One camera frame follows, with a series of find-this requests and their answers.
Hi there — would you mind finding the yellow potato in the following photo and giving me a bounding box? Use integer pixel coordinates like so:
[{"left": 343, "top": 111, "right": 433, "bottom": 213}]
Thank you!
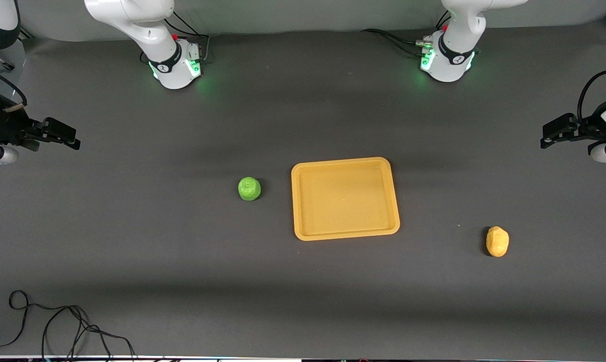
[{"left": 486, "top": 226, "right": 510, "bottom": 258}]

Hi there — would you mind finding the green apple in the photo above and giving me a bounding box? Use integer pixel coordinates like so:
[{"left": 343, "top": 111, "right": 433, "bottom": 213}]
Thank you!
[{"left": 238, "top": 176, "right": 262, "bottom": 202}]

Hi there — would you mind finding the yellow plastic tray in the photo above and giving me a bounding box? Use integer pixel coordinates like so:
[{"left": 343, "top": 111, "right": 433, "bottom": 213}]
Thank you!
[{"left": 290, "top": 157, "right": 401, "bottom": 242}]

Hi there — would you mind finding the dark grey table mat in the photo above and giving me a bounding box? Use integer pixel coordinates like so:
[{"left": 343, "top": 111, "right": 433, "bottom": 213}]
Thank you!
[{"left": 0, "top": 18, "right": 606, "bottom": 358}]

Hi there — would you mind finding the black camera cable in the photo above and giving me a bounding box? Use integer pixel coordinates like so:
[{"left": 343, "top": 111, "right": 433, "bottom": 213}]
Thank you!
[
  {"left": 577, "top": 69, "right": 606, "bottom": 121},
  {"left": 0, "top": 64, "right": 28, "bottom": 107}
]

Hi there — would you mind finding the thin black loose cable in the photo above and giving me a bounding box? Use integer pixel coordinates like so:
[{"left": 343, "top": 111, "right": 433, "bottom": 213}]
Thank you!
[{"left": 0, "top": 290, "right": 136, "bottom": 360}]

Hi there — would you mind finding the black base power cable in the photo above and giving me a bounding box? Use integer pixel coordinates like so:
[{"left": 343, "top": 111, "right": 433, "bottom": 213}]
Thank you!
[
  {"left": 139, "top": 10, "right": 211, "bottom": 67},
  {"left": 361, "top": 9, "right": 450, "bottom": 56}
]

